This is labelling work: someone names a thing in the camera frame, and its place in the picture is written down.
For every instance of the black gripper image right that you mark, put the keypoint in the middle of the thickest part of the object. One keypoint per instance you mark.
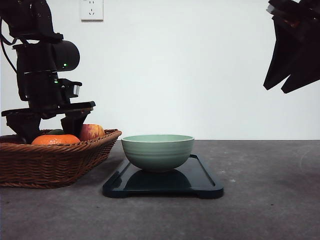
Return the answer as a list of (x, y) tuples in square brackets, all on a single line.
[(296, 52)]

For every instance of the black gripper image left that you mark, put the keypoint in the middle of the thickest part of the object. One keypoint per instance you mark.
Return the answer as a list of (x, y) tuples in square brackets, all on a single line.
[(43, 92)]

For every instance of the green ceramic bowl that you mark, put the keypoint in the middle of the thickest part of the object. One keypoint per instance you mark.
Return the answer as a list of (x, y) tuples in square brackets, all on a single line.
[(157, 152)]

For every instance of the brown wicker basket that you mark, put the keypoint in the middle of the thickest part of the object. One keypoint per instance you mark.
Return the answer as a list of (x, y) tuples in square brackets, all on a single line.
[(36, 166)]

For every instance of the dark green fruit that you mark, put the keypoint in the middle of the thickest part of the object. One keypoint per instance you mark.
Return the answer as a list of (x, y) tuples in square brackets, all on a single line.
[(56, 132)]

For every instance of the orange tangerine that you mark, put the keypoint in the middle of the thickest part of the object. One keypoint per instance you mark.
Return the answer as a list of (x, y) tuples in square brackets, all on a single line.
[(55, 139)]

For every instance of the dark purple fruit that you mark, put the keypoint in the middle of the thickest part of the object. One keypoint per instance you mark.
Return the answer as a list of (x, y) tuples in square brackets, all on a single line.
[(13, 139)]

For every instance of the red yellow apple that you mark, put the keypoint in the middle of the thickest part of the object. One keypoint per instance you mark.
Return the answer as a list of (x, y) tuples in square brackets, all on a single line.
[(91, 131)]

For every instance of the black rectangular tray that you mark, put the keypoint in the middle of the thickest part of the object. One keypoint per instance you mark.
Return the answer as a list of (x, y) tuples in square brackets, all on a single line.
[(192, 180)]

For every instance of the black wrist camera image left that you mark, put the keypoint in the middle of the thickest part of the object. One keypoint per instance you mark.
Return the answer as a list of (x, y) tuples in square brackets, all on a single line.
[(68, 89)]

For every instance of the white wall socket left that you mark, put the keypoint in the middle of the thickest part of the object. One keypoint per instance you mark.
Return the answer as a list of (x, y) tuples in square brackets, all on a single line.
[(91, 11)]

